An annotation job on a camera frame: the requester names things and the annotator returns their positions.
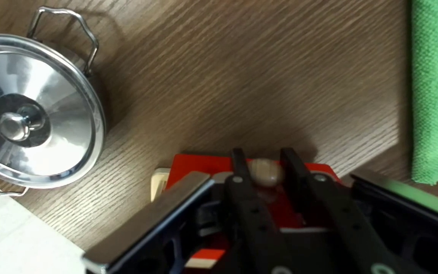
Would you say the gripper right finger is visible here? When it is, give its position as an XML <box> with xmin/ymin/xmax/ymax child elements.
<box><xmin>280</xmin><ymin>148</ymin><xmax>438</xmax><ymax>274</ymax></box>

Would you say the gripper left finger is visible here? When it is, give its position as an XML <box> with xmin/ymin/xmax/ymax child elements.
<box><xmin>82</xmin><ymin>148</ymin><xmax>294</xmax><ymax>274</ymax></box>

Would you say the round wooden drawer knob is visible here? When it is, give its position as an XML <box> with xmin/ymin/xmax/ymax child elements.
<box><xmin>247</xmin><ymin>158</ymin><xmax>284</xmax><ymax>188</ymax></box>

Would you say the green cloth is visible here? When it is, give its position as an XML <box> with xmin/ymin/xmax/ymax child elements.
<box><xmin>409</xmin><ymin>0</ymin><xmax>438</xmax><ymax>186</ymax></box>

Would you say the shiny steel pot lid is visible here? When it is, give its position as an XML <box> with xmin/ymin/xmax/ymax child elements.
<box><xmin>0</xmin><ymin>34</ymin><xmax>108</xmax><ymax>190</ymax></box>

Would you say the white cloth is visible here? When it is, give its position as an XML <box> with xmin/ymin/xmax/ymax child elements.
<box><xmin>0</xmin><ymin>176</ymin><xmax>87</xmax><ymax>274</ymax></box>

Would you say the steel pot with handles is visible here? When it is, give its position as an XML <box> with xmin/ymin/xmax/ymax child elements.
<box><xmin>0</xmin><ymin>6</ymin><xmax>108</xmax><ymax>197</ymax></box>

